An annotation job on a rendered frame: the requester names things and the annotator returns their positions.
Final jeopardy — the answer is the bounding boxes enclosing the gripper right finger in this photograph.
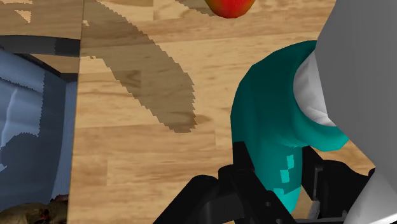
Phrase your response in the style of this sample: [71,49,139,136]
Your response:
[301,145,377,219]

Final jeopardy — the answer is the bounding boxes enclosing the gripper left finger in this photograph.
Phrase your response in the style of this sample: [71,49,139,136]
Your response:
[153,141,296,224]

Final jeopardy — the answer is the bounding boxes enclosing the white mug with teal handle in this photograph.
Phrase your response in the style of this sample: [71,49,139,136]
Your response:
[230,0,397,224]

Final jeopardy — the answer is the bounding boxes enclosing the red apple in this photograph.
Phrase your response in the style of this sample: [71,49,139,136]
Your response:
[204,0,257,19]

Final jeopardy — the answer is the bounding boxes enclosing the blue upholstered sofa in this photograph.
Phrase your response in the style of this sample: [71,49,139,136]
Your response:
[0,34,81,212]

